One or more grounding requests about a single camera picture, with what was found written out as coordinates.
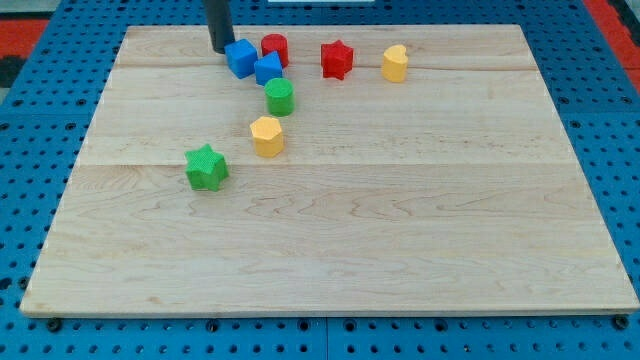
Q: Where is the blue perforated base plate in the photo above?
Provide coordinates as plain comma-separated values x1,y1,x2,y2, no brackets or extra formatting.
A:
1,1,639,359

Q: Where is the green cylinder block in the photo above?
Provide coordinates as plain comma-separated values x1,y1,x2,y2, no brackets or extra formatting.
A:
264,78,295,116

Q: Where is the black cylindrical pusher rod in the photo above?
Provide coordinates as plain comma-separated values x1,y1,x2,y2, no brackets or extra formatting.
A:
202,0,235,54

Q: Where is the red cylinder block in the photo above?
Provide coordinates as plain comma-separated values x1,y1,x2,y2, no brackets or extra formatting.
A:
260,33,289,68

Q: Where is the light wooden board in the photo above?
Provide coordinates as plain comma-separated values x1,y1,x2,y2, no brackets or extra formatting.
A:
20,25,639,318

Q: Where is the yellow hexagon block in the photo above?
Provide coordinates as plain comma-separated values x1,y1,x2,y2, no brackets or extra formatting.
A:
250,116,284,158

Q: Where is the red star block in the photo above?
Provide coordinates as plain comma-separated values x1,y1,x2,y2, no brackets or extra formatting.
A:
321,40,354,80

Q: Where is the blue triangular prism block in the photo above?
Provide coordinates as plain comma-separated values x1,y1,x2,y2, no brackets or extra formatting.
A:
254,51,283,86

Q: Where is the blue cube block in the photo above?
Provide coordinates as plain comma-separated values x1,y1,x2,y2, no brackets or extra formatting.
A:
224,39,258,79

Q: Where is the green star block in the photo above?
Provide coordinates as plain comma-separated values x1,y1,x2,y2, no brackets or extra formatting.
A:
185,144,229,192

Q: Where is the yellow heart block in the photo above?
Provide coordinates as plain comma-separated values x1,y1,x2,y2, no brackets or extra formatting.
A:
381,44,408,83

